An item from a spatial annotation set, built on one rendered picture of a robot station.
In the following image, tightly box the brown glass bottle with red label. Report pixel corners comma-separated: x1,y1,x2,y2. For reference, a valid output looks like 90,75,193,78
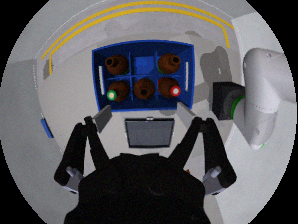
158,77,181,98

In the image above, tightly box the brown bottle with blue label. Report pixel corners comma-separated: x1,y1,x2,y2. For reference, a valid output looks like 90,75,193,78
107,80,131,102

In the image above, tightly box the dark blue crate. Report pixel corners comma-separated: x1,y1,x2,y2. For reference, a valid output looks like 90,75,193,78
92,40,195,112

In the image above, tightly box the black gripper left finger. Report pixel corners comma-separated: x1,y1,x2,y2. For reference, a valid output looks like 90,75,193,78
54,105,125,194

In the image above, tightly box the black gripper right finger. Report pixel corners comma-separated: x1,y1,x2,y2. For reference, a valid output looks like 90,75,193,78
148,102,237,196

